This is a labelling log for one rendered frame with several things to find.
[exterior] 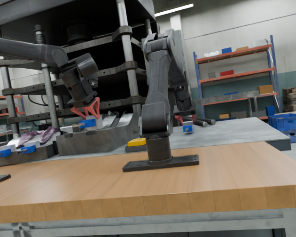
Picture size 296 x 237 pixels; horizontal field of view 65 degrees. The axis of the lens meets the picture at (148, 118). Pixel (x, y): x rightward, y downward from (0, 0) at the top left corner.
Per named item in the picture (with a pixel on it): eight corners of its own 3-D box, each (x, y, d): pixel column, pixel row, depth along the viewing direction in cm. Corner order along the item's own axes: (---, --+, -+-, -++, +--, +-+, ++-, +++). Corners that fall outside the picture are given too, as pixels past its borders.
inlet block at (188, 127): (192, 135, 102) (190, 123, 102) (181, 137, 103) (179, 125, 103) (195, 131, 114) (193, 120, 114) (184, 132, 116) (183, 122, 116)
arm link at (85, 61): (98, 73, 88) (82, 44, 87) (99, 69, 80) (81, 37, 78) (70, 87, 86) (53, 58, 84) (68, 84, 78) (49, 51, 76)
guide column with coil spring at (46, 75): (65, 180, 196) (38, 23, 189) (60, 180, 197) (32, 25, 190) (69, 177, 201) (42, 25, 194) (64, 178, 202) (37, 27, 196)
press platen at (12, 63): (136, 49, 162) (132, 22, 161) (-4, 82, 201) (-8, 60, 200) (163, 64, 240) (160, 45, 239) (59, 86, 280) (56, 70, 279)
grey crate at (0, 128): (-6, 132, 560) (-7, 125, 559) (-15, 134, 580) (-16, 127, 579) (7, 130, 587) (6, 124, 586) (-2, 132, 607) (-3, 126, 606)
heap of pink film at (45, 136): (49, 142, 112) (46, 126, 111) (12, 147, 112) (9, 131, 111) (67, 135, 138) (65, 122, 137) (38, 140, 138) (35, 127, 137)
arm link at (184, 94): (177, 95, 109) (174, 82, 106) (189, 93, 108) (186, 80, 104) (175, 103, 104) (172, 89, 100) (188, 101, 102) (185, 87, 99)
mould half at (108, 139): (112, 151, 95) (106, 118, 94) (58, 156, 103) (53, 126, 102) (147, 132, 142) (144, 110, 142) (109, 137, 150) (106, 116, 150)
